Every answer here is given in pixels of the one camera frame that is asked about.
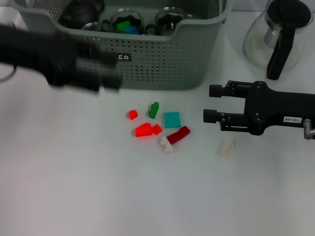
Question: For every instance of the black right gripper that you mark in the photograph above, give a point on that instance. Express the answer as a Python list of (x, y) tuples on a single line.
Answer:
[(275, 109)]

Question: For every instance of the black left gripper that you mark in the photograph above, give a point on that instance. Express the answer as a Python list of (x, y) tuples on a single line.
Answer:
[(37, 54)]

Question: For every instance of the pale translucent toy brick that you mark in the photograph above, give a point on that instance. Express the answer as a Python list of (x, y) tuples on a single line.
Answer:
[(226, 149)]

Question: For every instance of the blue toy brick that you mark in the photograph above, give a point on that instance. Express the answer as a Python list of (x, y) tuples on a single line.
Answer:
[(131, 30)]

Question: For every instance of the small red toy brick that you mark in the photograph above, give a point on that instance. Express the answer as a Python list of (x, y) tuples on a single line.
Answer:
[(157, 129), (133, 115)]

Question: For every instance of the orange-red sloped toy brick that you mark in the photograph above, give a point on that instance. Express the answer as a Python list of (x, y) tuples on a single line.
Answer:
[(144, 130)]

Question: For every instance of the white toy brick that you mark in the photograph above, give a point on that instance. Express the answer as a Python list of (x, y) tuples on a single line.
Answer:
[(166, 145)]

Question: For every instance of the grey perforated storage bin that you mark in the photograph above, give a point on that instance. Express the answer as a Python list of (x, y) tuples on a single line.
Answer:
[(160, 64)]

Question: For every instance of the teal square toy plate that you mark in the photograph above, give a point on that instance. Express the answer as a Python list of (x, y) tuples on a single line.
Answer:
[(172, 120)]

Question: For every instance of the dark red long brick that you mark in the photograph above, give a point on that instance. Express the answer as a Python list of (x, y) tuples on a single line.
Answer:
[(178, 135)]

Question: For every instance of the black clay teapot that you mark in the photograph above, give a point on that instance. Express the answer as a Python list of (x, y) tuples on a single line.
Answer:
[(78, 13)]

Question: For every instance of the green stepped toy brick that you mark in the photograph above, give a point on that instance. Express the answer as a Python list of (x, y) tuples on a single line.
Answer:
[(153, 111)]

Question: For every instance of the metal right gripper connector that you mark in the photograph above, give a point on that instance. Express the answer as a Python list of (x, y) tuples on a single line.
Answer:
[(308, 130)]

